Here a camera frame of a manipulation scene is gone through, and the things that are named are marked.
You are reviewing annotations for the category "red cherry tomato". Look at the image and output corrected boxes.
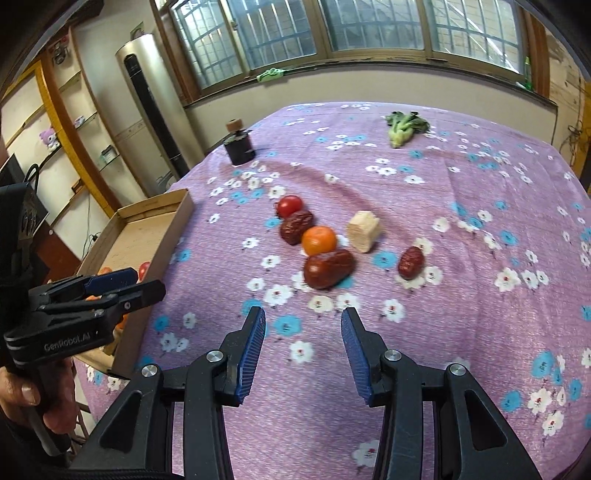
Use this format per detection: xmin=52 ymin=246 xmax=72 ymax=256
xmin=276 ymin=195 xmax=304 ymax=219
xmin=138 ymin=261 xmax=150 ymax=282

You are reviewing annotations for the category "large dark red jujube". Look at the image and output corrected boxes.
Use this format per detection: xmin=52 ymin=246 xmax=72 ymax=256
xmin=280 ymin=210 xmax=315 ymax=245

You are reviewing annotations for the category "small dark red jujube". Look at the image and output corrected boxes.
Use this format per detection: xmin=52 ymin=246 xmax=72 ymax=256
xmin=398 ymin=246 xmax=426 ymax=281

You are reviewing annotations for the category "person left hand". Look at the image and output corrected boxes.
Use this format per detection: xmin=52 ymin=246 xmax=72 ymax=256
xmin=1 ymin=358 xmax=79 ymax=435

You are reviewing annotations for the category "cardboard tray box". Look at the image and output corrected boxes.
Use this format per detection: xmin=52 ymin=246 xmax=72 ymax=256
xmin=77 ymin=189 xmax=194 ymax=378

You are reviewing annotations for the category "tower air conditioner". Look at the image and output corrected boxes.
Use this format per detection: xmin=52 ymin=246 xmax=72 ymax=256
xmin=116 ymin=34 xmax=204 ymax=197

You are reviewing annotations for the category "purple plush toy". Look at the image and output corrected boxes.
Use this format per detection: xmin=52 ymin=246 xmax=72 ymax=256
xmin=39 ymin=127 xmax=61 ymax=152

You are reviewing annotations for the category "black motor with cork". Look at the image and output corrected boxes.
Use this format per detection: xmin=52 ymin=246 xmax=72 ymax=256
xmin=222 ymin=118 xmax=256 ymax=166

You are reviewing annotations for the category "purple floral tablecloth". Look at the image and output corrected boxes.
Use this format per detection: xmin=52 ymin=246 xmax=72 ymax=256
xmin=137 ymin=103 xmax=590 ymax=479

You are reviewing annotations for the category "green cloth on windowsill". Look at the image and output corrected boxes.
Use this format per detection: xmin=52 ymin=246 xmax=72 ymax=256
xmin=256 ymin=68 xmax=286 ymax=83

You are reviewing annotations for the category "window with grille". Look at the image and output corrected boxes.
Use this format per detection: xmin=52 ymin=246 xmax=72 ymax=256
xmin=150 ymin=0 xmax=550 ymax=101

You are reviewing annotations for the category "green bok choy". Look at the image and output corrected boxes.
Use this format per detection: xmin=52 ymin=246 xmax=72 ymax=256
xmin=385 ymin=111 xmax=430 ymax=149

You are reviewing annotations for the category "green bottle on windowsill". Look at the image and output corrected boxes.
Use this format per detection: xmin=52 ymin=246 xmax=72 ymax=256
xmin=524 ymin=57 xmax=533 ymax=91

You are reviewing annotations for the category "hanging black cable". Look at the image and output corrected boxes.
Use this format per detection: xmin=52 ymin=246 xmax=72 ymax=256
xmin=558 ymin=91 xmax=585 ymax=163

